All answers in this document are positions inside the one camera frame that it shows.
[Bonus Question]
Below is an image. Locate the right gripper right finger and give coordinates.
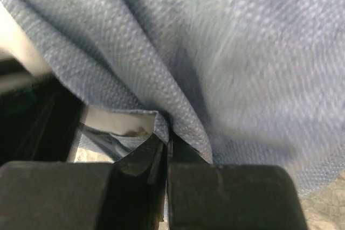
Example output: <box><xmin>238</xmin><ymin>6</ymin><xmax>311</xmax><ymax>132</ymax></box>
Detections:
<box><xmin>167</xmin><ymin>135</ymin><xmax>307</xmax><ymax>230</ymax></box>

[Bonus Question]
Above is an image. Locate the blue plaid pillowcase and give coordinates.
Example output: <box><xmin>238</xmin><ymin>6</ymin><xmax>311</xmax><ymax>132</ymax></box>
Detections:
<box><xmin>1</xmin><ymin>0</ymin><xmax>344</xmax><ymax>196</ymax></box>

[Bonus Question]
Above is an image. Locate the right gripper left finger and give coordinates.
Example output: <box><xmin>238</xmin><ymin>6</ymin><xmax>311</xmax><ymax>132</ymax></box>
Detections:
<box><xmin>1</xmin><ymin>135</ymin><xmax>165</xmax><ymax>229</ymax></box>

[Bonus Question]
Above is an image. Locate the white pillow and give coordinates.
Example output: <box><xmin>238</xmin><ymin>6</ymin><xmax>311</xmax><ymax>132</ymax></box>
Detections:
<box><xmin>1</xmin><ymin>5</ymin><xmax>157</xmax><ymax>136</ymax></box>

